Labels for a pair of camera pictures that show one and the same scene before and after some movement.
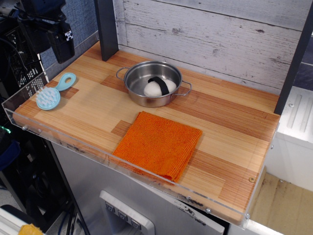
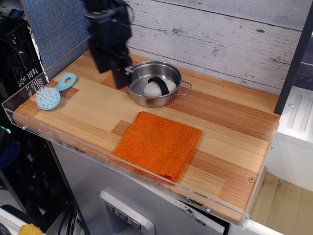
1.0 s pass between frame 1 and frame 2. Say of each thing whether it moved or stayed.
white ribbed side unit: stayed
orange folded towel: stayed
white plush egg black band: stayed
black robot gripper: moved
